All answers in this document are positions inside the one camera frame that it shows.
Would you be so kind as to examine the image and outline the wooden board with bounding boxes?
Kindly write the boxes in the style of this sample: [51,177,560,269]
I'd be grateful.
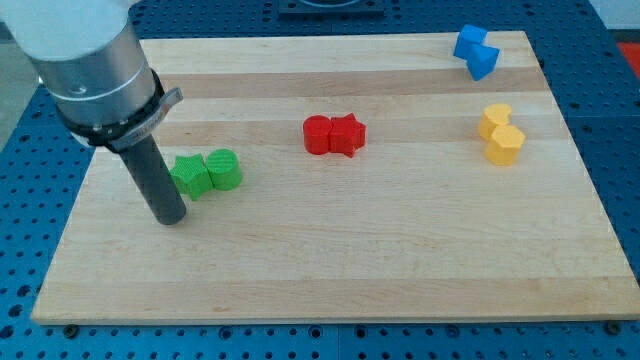
[32,31,639,325]

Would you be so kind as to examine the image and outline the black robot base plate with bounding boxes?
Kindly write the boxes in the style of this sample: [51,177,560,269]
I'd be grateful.
[276,0,386,18]

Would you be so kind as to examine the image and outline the black clamp ring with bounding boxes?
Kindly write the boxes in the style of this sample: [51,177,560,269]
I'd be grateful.
[53,69,184,153]

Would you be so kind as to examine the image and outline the blue cube block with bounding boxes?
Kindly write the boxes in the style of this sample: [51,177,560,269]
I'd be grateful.
[453,24,488,59]

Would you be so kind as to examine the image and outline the blue pentagon block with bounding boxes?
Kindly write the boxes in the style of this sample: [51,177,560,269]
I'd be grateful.
[467,44,500,81]

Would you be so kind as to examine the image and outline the red cylinder block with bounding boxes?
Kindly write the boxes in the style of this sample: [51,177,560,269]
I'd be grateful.
[302,115,332,155]

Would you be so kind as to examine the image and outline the yellow hexagon block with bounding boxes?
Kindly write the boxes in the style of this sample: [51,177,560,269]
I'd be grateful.
[484,125,526,166]

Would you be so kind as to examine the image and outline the green star block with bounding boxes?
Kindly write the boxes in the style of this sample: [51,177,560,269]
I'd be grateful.
[170,154,213,201]

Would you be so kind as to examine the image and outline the green cylinder block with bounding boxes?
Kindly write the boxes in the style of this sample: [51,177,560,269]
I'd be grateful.
[205,149,243,191]

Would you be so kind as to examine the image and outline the yellow rounded block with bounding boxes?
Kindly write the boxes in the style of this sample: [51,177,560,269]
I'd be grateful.
[477,103,512,141]

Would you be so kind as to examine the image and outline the red star block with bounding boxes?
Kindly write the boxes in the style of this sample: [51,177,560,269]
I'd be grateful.
[329,113,366,157]

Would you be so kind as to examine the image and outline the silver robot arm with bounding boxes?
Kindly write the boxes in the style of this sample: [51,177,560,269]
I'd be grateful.
[1,0,156,127]

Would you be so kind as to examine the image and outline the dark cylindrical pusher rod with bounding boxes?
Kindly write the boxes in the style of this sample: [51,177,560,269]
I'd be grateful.
[120,135,186,225]

